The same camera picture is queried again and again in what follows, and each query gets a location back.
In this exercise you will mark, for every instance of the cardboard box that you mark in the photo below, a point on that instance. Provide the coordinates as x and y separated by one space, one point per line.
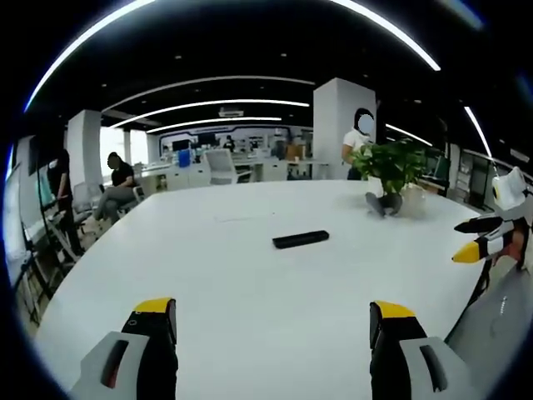
295 151

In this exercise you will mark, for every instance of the small dark figurine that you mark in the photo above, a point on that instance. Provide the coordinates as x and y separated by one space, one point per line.
384 203

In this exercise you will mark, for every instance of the green potted plant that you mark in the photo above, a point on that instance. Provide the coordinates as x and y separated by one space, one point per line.
389 168

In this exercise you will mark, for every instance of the blue container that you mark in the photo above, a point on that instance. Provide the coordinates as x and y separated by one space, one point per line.
183 158

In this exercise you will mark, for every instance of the white square pillar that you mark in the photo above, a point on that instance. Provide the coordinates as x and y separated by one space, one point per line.
343 129
84 154

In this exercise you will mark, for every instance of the white office chair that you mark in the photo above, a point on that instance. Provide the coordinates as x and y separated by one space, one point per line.
222 167

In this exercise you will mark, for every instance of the black remote control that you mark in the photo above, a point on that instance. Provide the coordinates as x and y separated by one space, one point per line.
300 239

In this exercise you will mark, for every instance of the person's right hand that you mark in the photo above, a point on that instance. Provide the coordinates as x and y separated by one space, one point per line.
515 246

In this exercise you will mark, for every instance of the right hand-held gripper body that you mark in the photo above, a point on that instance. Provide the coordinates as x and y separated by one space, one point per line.
509 191

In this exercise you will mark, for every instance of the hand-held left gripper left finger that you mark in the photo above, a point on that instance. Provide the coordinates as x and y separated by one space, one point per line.
143 346

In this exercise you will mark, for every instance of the long white office desk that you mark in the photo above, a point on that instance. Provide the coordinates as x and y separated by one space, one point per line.
250 170

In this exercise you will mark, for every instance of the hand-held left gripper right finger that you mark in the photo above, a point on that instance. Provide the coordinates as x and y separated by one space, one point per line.
399 346

